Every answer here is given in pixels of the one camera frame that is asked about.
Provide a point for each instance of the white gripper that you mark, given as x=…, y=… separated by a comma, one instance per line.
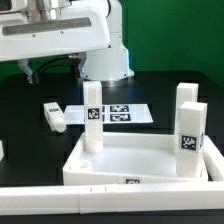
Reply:
x=39, y=28

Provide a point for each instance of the white desk top tray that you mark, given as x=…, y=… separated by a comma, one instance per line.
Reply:
x=127, y=158

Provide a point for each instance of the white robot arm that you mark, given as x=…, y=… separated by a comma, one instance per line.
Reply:
x=108, y=65

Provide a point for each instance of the white marker sheet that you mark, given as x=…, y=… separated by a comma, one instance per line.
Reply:
x=112, y=114

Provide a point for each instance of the white block left edge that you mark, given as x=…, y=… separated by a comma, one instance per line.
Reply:
x=1, y=151

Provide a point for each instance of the white front fence bar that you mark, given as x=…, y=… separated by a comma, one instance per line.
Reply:
x=111, y=198

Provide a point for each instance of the white fence bar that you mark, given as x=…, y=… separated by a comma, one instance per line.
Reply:
x=213, y=164
x=111, y=198

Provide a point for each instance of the white right fence bar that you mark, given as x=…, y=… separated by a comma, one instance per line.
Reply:
x=213, y=164

